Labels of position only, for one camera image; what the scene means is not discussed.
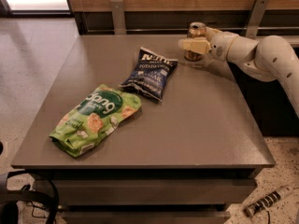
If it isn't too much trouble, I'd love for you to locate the grey table drawer unit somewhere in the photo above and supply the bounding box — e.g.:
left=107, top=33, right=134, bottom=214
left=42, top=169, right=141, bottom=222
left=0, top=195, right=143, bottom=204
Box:
left=32, top=168, right=263, bottom=224

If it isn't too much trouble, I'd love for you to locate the orange soda can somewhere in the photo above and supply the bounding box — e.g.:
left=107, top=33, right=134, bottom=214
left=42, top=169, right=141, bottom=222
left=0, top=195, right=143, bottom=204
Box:
left=184, top=21, right=206, bottom=62

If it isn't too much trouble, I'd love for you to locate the black chair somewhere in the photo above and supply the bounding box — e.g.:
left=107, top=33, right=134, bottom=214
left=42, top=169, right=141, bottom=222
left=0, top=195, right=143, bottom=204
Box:
left=0, top=170, right=59, bottom=224

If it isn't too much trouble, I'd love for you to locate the green rice chip bag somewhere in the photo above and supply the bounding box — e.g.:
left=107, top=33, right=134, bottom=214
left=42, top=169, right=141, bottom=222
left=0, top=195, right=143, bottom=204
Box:
left=50, top=84, right=141, bottom=158

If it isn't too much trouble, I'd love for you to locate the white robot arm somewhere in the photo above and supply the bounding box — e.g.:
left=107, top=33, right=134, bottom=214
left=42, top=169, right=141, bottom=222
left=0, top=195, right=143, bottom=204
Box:
left=178, top=27, right=299, bottom=117

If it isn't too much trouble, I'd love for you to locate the blue potato chip bag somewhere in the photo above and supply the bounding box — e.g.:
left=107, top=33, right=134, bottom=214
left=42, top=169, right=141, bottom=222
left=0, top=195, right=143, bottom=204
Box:
left=121, top=47, right=178, bottom=101

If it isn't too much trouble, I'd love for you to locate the metal bracket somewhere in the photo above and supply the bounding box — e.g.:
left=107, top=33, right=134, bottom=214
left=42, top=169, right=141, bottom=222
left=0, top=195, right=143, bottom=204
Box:
left=245, top=0, right=270, bottom=39
left=110, top=0, right=127, bottom=35

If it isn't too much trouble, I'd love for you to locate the left metal bracket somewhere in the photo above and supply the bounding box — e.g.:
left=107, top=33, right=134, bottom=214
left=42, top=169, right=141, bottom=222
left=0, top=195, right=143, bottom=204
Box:
left=110, top=0, right=127, bottom=35

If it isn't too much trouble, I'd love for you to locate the white power strip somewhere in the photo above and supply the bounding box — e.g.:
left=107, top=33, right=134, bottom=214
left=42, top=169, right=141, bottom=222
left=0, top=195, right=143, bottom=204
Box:
left=244, top=186, right=294, bottom=217

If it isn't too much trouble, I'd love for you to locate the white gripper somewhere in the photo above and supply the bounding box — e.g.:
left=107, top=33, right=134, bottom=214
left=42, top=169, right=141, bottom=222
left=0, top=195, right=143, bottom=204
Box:
left=178, top=27, right=238, bottom=62

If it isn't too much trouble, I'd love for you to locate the right metal bracket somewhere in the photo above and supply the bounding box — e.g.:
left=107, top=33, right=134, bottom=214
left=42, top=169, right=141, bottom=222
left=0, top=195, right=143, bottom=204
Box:
left=245, top=0, right=270, bottom=39

